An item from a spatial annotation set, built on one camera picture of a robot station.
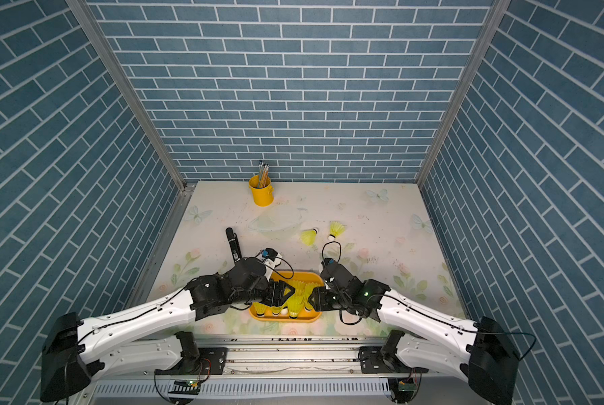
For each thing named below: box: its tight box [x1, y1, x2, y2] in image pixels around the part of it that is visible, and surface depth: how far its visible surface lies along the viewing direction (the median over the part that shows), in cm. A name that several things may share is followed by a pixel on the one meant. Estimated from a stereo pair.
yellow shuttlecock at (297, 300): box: [278, 280, 319, 319], surface depth 81 cm
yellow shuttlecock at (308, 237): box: [300, 227, 319, 247], surface depth 104 cm
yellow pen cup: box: [248, 174, 275, 208], surface depth 111 cm
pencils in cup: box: [258, 159, 270, 189], surface depth 107 cm
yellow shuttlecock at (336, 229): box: [327, 221, 347, 242], surface depth 104 cm
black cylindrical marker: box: [225, 226, 243, 265], surface depth 100 cm
